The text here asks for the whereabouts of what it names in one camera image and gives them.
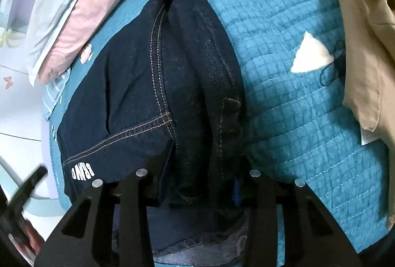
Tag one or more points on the white pillow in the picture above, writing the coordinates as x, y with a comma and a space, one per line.
52, 7

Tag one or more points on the light blue striped sheet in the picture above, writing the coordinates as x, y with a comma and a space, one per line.
54, 94

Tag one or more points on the pink embroidered pillow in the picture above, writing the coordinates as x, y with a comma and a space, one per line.
92, 13

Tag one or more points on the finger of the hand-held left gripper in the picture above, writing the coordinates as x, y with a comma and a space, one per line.
27, 188

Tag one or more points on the teal quilted blanket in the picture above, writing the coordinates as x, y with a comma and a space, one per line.
262, 7

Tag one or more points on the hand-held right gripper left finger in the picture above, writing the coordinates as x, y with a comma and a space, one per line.
139, 189

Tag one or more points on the beige garment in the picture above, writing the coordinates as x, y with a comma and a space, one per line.
364, 38

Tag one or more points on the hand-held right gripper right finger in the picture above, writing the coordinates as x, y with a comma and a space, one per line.
237, 193

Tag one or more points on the dark denim jacket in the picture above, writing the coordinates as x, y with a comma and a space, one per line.
154, 84

